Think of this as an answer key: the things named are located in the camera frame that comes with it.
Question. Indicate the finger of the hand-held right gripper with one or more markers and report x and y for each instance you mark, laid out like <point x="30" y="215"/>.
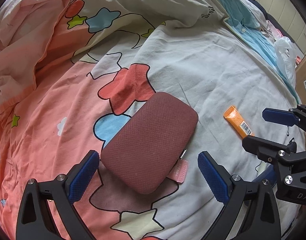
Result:
<point x="264" y="147"/>
<point x="280" y="116"/>

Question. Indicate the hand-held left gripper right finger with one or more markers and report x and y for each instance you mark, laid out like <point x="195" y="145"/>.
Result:
<point x="213" y="177"/>

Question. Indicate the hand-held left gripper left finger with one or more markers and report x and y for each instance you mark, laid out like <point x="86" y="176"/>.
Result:
<point x="84" y="177"/>

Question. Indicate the orange tube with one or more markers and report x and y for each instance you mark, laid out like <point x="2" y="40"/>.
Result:
<point x="239" y="124"/>

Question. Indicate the cardboard box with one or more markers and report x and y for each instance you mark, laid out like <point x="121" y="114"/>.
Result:
<point x="305" y="80"/>

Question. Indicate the maroon textured case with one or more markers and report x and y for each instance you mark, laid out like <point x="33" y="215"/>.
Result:
<point x="150" y="145"/>

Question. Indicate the pink paper tag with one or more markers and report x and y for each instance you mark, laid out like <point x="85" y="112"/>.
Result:
<point x="180" y="171"/>

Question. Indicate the clear plastic bag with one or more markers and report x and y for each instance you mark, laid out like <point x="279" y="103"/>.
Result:
<point x="286" y="57"/>

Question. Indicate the pink cloth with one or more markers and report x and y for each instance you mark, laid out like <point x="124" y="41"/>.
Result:
<point x="271" y="30"/>

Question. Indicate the printed bed sheet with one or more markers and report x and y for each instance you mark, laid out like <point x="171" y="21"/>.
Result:
<point x="193" y="80"/>

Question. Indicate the crumpled printed quilt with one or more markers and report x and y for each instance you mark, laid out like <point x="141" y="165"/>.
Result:
<point x="55" y="12"/>

